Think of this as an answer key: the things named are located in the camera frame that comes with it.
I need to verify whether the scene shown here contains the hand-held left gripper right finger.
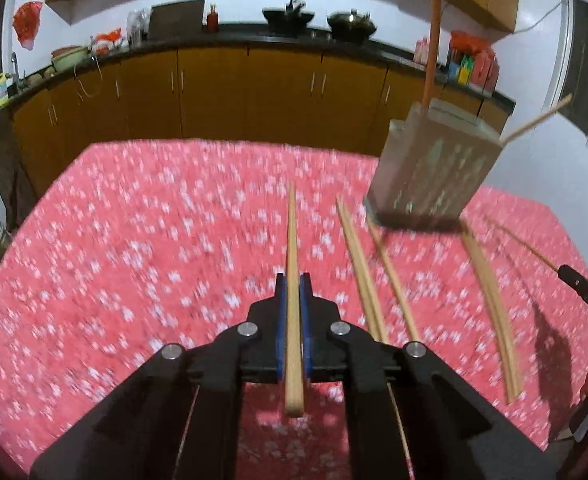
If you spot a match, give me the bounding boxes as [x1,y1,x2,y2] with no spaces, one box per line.
[301,273,559,480]

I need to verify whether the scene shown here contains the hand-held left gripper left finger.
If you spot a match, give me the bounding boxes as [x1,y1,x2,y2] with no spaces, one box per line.
[29,273,287,480]

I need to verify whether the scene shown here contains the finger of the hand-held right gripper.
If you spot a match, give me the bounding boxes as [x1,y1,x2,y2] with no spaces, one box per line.
[557,264,588,322]

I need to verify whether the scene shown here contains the grey perforated utensil holder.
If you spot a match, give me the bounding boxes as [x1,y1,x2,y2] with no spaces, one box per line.
[363,99,505,233]

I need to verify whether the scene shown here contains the red floral tablecloth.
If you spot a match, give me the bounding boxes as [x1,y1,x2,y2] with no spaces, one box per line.
[0,139,588,480]

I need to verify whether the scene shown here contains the wooden lower kitchen cabinets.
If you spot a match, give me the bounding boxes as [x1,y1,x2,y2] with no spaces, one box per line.
[10,45,512,206]

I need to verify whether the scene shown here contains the green and yellow box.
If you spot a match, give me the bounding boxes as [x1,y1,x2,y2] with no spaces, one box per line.
[456,55,475,86]

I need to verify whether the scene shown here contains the black kitchen countertop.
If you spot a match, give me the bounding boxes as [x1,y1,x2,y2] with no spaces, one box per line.
[0,24,517,128]

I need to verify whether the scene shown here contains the pink bottles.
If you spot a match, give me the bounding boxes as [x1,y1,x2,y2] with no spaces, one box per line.
[414,36,441,67]

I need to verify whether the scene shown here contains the black wok with lid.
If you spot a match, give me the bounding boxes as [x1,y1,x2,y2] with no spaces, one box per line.
[326,8,378,44]

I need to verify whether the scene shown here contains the dark cutting board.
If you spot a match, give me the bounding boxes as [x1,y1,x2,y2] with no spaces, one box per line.
[148,0,206,40]

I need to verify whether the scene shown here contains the clear plastic containers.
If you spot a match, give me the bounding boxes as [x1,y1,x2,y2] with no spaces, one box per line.
[126,8,153,44]

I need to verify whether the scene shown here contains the red bag on counter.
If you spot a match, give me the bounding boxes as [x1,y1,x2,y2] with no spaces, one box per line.
[91,28,124,54]

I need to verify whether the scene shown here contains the metal faucet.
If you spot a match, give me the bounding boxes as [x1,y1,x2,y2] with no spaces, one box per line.
[10,52,26,92]

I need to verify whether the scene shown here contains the red plastic bag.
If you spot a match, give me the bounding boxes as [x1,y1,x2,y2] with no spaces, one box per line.
[12,1,44,51]

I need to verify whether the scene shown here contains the white wall cable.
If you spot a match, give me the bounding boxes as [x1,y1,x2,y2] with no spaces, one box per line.
[516,0,563,32]

